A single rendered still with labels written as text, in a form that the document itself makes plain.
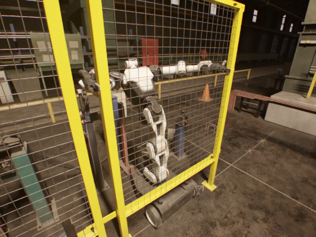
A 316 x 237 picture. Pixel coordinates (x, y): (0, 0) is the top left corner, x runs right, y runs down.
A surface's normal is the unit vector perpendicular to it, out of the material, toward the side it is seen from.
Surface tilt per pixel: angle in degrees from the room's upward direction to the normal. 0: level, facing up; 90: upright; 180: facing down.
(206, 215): 0
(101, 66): 90
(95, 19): 90
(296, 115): 90
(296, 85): 90
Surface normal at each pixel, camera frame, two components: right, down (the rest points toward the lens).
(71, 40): 0.61, 0.32
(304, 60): -0.79, 0.24
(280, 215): 0.00, -0.92
